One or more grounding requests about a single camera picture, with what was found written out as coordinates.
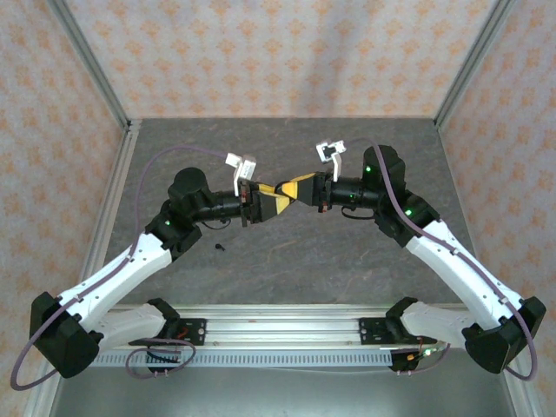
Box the small circuit board with leds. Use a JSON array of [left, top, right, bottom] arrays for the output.
[[403, 345, 448, 364]]

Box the grey metal panel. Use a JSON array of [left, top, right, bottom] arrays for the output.
[[25, 364, 535, 417]]

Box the aluminium side rail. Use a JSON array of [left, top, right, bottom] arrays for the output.
[[69, 121, 141, 314]]

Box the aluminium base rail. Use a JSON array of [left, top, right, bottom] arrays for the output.
[[95, 303, 466, 351]]

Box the aluminium right frame post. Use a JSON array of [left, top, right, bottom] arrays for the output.
[[434, 0, 519, 129]]

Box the aluminium frame post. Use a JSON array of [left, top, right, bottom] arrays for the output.
[[434, 0, 519, 129], [47, 0, 132, 131]]

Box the slotted grey cable duct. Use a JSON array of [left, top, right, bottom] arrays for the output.
[[90, 349, 394, 368]]

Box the aluminium left frame post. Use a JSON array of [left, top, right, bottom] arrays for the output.
[[47, 0, 132, 131]]

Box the purple cable loop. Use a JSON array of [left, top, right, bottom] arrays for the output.
[[125, 337, 196, 379]]

